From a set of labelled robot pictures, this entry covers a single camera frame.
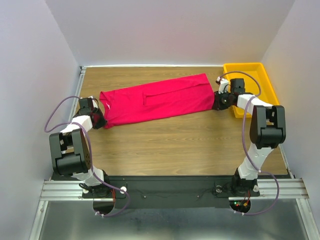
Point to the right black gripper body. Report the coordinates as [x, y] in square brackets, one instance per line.
[222, 100]

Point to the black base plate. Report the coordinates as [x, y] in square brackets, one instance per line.
[169, 192]

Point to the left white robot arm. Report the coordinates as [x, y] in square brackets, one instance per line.
[70, 154]

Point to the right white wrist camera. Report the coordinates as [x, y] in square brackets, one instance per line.
[223, 85]

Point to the yellow plastic bin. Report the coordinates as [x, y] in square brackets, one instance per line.
[258, 71]

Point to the aluminium frame rail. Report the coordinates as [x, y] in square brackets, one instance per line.
[60, 143]

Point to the red t shirt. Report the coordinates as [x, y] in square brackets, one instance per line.
[157, 100]

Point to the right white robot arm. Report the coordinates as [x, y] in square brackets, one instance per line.
[267, 130]

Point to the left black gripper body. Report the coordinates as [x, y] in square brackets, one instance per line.
[95, 109]

